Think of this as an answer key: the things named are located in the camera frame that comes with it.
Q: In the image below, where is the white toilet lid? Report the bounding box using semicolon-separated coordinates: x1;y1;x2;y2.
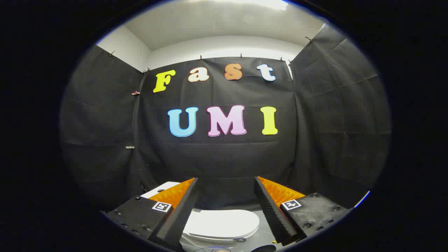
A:
182;209;260;240

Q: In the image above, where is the white toilet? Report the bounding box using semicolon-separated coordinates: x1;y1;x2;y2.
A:
140;181;260;245

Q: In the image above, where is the black backdrop cloth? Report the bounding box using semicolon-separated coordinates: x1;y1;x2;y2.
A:
59;23;392;211

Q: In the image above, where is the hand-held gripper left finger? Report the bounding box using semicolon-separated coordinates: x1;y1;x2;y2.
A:
104;177;201;252

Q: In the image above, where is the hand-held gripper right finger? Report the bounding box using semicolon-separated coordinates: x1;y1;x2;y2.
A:
254;176;352;246

